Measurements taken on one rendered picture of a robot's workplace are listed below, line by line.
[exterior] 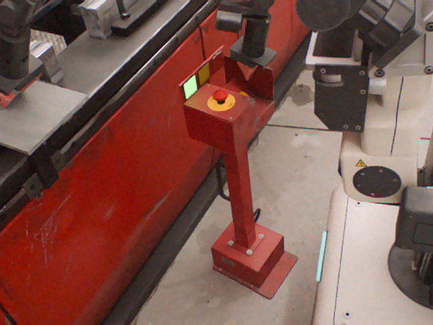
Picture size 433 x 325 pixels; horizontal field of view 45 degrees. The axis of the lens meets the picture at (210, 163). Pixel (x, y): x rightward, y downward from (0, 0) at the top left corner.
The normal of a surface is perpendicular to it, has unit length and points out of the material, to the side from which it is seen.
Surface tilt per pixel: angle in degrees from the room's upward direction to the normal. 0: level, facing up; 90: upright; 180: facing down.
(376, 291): 0
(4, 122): 0
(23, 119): 0
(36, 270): 90
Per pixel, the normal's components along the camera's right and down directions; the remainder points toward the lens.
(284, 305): -0.12, -0.70
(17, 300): 0.87, 0.27
